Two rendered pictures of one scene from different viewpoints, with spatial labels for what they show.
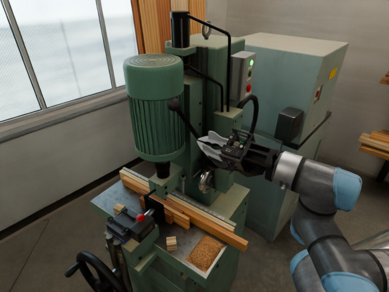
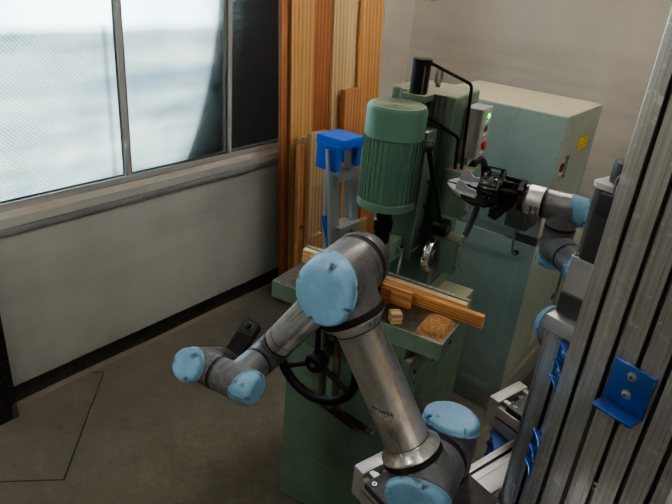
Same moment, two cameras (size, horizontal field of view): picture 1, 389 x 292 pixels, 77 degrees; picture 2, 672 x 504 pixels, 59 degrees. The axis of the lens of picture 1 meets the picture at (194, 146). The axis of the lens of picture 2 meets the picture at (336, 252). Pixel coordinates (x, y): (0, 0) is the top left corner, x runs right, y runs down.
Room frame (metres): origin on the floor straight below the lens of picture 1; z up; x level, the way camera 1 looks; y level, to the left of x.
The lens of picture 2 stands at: (-0.96, 0.43, 1.84)
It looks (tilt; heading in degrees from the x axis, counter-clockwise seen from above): 26 degrees down; 354
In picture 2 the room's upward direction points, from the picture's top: 5 degrees clockwise
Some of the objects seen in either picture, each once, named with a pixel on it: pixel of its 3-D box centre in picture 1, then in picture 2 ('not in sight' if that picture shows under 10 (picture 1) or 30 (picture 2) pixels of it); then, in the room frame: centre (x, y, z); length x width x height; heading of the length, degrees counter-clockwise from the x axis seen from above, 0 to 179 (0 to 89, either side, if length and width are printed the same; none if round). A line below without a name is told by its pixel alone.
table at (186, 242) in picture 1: (150, 228); (359, 310); (0.64, 0.18, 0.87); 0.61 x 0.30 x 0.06; 55
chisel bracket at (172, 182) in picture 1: (167, 181); (382, 252); (0.75, 0.11, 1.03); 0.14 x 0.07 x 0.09; 145
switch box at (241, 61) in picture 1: (241, 76); (475, 130); (0.92, -0.18, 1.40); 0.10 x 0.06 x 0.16; 145
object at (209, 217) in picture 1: (169, 199); (379, 280); (0.75, 0.11, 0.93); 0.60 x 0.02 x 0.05; 55
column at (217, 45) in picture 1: (204, 125); (420, 192); (0.97, -0.04, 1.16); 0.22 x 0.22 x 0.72; 55
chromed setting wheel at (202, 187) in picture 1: (208, 179); (430, 254); (0.77, -0.06, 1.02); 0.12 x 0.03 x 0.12; 145
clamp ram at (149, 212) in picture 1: (149, 214); not in sight; (0.65, 0.17, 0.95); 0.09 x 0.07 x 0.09; 55
